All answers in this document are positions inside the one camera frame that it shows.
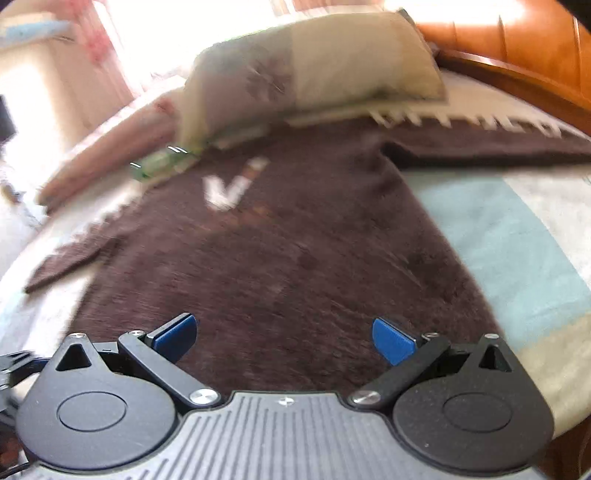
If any pink folded quilt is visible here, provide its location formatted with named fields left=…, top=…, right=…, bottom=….
left=37, top=88, right=185, bottom=213

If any orange wooden headboard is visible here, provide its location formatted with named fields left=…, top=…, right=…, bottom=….
left=416, top=0, right=591, bottom=134

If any brown fuzzy sweater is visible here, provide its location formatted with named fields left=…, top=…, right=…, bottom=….
left=25, top=115, right=591, bottom=398

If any green bottle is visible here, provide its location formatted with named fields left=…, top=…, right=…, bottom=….
left=129, top=143, right=204, bottom=183

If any cream floral pillow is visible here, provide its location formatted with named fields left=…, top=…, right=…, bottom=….
left=178, top=9, right=448, bottom=146

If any pink striped curtain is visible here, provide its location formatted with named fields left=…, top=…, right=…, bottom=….
left=60, top=0, right=139, bottom=100

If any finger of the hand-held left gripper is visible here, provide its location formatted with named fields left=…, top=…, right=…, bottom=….
left=0, top=351, right=49, bottom=388

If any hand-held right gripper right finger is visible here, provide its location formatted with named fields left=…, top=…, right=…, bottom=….
left=347, top=318, right=513, bottom=408

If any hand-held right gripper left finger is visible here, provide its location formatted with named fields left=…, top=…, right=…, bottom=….
left=55, top=313, right=222, bottom=409

